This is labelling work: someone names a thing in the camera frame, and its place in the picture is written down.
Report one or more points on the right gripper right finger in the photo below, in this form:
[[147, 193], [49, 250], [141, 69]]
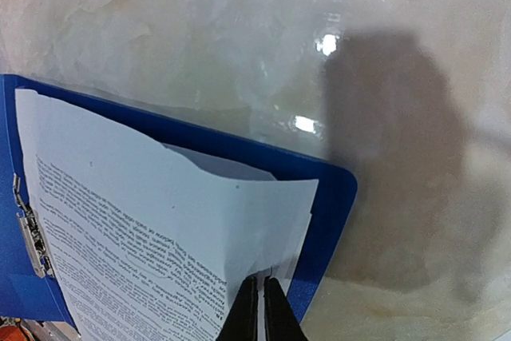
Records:
[[279, 320]]

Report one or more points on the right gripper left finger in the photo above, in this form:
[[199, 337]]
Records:
[[242, 319]]

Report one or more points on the printed paper sheet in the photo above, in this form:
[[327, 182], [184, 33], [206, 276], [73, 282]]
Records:
[[145, 244], [239, 167]]

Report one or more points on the blue file folder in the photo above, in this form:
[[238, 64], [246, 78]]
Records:
[[25, 295]]

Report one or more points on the folder metal clip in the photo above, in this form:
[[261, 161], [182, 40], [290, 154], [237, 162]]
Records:
[[31, 234]]

